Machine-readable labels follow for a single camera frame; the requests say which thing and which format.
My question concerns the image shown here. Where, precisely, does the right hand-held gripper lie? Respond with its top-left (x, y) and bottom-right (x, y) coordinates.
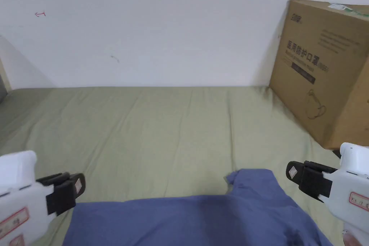
top-left (285, 142), bottom-right (369, 246)

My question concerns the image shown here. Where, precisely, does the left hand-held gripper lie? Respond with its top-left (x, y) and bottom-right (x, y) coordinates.
top-left (0, 150), bottom-right (86, 246)

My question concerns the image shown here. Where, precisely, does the person's right hand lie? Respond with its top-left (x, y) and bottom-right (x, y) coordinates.
top-left (343, 233), bottom-right (365, 246)

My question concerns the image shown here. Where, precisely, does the bed with pale green sheet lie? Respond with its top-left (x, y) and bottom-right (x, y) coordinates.
top-left (0, 86), bottom-right (369, 246)

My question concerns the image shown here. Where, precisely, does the brown cardboard carton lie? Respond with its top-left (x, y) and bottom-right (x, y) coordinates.
top-left (268, 0), bottom-right (369, 151)

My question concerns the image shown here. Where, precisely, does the dark blue shirt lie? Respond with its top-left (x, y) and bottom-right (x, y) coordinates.
top-left (62, 168), bottom-right (335, 246)

